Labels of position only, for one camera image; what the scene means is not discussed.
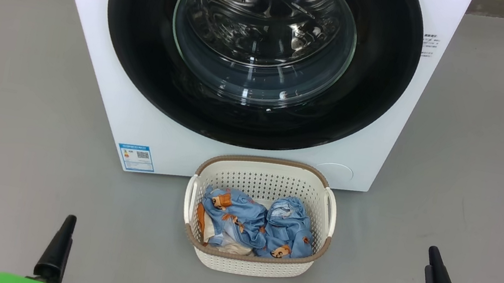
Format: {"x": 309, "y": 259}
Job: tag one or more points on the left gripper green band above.
{"x": 7, "y": 280}

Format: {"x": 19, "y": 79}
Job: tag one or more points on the blue cartoon print garment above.
{"x": 289, "y": 228}

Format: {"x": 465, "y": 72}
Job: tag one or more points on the blue garment with cream lining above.
{"x": 230, "y": 216}

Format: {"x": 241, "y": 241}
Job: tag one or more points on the black round washer door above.
{"x": 136, "y": 42}

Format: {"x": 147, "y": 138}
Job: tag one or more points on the white front-load washing machine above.
{"x": 175, "y": 149}

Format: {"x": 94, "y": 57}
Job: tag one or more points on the blue energy label sticker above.
{"x": 135, "y": 157}

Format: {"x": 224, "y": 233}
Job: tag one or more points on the round drain filter cover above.
{"x": 333, "y": 174}

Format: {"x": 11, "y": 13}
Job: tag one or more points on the cream perforated laundry basket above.
{"x": 266, "y": 179}

